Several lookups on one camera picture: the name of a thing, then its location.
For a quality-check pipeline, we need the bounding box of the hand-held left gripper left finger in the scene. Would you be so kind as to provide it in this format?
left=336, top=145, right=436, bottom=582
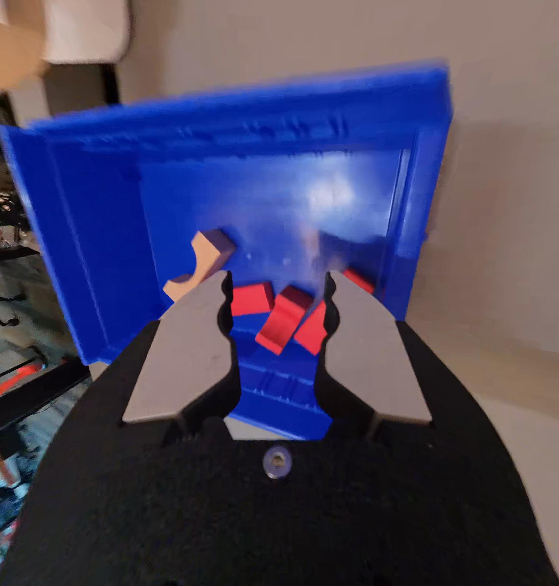
left=122, top=270, right=243, bottom=432

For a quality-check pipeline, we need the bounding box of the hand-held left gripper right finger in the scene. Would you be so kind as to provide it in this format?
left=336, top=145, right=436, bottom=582
left=313, top=270, right=433, bottom=436

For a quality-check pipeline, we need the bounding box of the red arch block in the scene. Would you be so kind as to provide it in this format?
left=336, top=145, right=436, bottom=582
left=255, top=285, right=315, bottom=356

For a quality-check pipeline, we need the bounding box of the blue plastic bin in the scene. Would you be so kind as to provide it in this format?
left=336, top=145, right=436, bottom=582
left=0, top=57, right=454, bottom=442

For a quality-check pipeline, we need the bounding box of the orange plastic object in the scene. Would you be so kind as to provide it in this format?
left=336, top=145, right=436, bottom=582
left=0, top=364, right=44, bottom=396

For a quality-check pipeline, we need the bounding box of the red rectangular block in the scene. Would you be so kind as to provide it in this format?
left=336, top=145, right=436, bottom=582
left=292, top=300, right=330, bottom=356
left=343, top=268, right=376, bottom=295
left=230, top=282, right=276, bottom=317

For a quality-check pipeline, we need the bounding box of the tan arch block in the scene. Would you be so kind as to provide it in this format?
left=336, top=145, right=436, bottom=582
left=163, top=229, right=236, bottom=303

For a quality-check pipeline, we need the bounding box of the white board stand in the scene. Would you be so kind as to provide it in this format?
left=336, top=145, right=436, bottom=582
left=43, top=0, right=130, bottom=65

